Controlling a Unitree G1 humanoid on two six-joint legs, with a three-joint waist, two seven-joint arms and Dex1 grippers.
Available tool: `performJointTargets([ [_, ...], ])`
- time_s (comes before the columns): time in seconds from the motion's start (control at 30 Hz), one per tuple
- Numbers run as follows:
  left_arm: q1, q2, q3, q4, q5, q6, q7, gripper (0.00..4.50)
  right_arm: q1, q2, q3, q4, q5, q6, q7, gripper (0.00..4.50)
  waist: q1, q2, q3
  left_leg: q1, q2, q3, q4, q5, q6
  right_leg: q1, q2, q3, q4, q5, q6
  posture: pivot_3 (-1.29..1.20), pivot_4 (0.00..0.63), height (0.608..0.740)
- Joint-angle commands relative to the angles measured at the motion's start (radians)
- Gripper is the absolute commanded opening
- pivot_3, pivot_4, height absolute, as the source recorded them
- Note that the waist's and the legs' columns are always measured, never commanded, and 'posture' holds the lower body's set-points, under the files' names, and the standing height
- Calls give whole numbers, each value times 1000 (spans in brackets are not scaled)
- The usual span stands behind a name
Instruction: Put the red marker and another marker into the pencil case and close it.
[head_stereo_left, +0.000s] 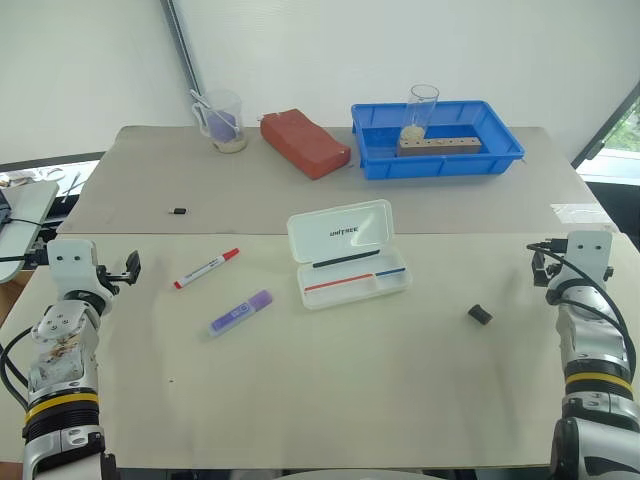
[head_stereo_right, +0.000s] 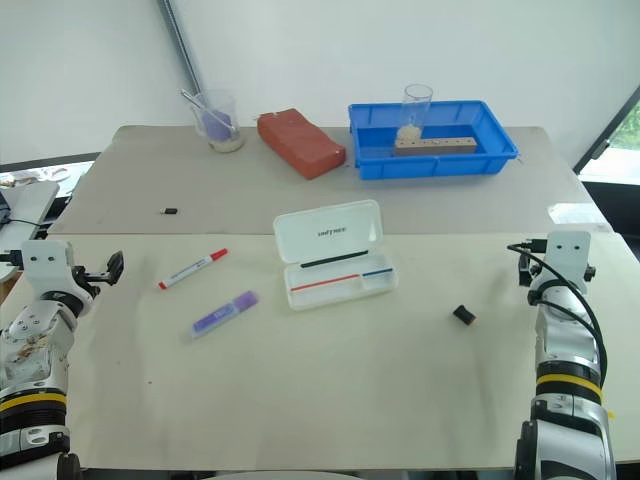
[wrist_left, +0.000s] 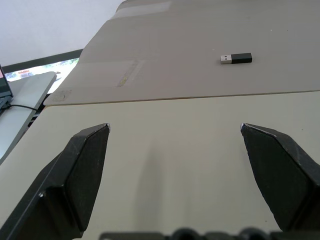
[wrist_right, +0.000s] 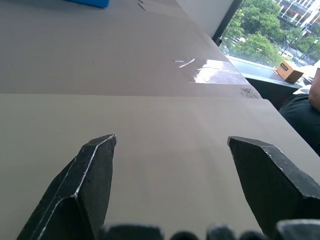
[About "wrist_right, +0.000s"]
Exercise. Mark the blue box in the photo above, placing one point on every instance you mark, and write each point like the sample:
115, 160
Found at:
88, 3

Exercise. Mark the brown cardboard box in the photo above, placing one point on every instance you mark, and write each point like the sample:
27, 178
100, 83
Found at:
288, 71

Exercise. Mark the seated person in dark trousers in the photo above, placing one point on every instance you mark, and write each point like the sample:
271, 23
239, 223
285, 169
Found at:
303, 110

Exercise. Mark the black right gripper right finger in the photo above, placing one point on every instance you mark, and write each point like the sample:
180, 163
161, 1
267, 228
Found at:
272, 185

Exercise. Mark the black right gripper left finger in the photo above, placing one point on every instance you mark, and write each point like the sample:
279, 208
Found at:
85, 190

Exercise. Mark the dark window sill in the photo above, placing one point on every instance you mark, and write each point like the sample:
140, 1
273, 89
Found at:
270, 75

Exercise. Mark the black window frame post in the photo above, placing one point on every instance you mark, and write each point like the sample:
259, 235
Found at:
226, 22

